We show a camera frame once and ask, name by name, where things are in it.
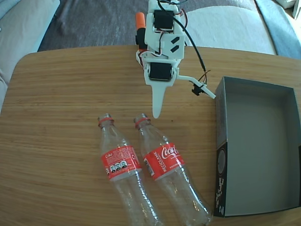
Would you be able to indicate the light grey sofa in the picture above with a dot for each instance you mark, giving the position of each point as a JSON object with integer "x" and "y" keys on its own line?
{"x": 225, "y": 30}
{"x": 21, "y": 35}

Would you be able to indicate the grey cardboard box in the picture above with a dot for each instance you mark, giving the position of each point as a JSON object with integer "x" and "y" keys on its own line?
{"x": 258, "y": 141}

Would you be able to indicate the clear bottle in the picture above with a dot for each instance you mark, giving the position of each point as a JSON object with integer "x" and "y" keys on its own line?
{"x": 120, "y": 162}
{"x": 164, "y": 160}

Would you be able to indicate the blue-grey blanket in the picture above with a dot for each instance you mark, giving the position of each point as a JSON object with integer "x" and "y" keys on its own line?
{"x": 282, "y": 30}

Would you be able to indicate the orange and black clamp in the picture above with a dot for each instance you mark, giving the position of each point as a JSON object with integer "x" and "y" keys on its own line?
{"x": 140, "y": 21}

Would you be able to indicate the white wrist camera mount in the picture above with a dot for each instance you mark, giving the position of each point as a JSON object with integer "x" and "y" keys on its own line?
{"x": 188, "y": 78}

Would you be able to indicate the dark grey rug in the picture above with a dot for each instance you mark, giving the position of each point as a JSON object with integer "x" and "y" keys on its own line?
{"x": 98, "y": 23}

